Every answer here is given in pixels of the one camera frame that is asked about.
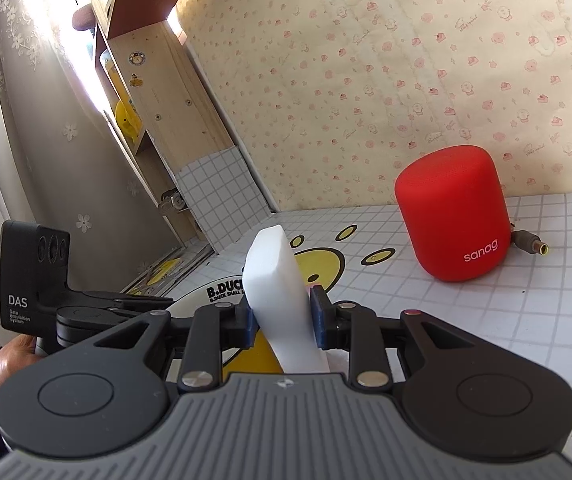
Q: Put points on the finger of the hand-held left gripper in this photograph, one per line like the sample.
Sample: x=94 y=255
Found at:
x=136 y=302

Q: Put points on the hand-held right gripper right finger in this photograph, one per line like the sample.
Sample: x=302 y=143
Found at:
x=318 y=320

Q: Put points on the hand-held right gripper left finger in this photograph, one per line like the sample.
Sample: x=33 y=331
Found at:
x=252 y=327

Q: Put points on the yellow bowl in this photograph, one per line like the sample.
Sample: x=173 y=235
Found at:
x=216 y=300

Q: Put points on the white sponge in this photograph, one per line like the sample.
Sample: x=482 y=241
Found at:
x=278 y=285

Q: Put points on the person's left hand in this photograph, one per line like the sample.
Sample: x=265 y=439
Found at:
x=13 y=365

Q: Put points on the floral curtain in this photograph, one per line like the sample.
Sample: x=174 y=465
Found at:
x=31 y=110

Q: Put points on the red speaker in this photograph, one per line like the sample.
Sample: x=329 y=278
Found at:
x=453 y=210

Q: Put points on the yellow plastic toy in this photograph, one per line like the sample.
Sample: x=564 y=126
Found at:
x=127 y=120

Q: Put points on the light wooden shelf unit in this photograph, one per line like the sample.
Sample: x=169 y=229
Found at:
x=176 y=110

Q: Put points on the yellow duck sticker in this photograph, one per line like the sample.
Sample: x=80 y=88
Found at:
x=137 y=80

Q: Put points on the round cartoon sticker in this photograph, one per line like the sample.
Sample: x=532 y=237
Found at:
x=137 y=58

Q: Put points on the brown plush toy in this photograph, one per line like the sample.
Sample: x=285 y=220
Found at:
x=83 y=17

